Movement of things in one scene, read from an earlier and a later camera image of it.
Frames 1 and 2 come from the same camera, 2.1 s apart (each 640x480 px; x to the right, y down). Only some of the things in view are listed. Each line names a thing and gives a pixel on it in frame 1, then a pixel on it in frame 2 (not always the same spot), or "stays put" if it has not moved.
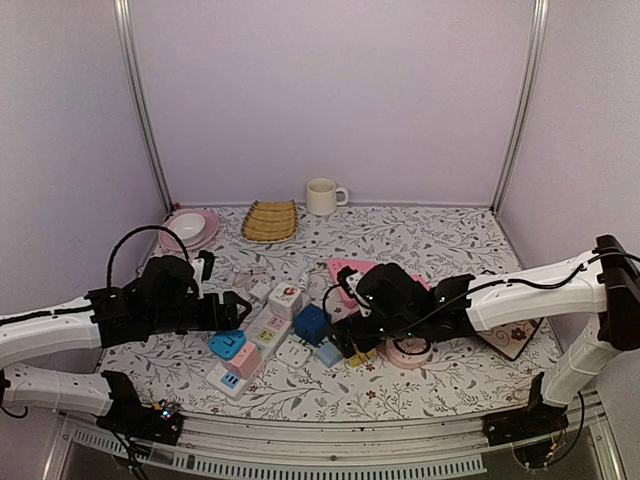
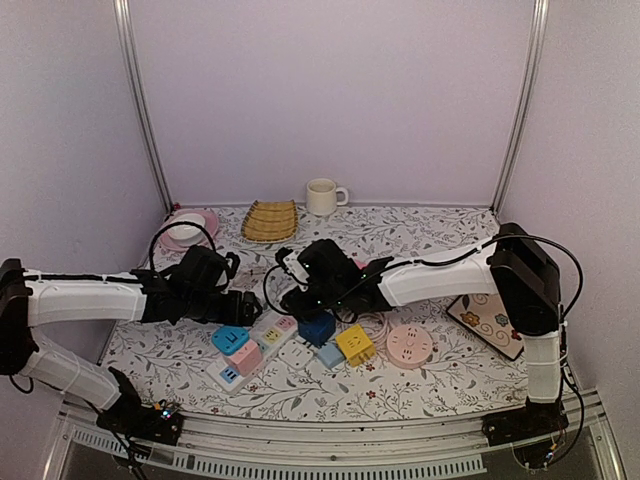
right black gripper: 364,342 to 302,309
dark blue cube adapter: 312,324 stays put
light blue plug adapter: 328,354 stays put
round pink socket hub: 408,352 stays put
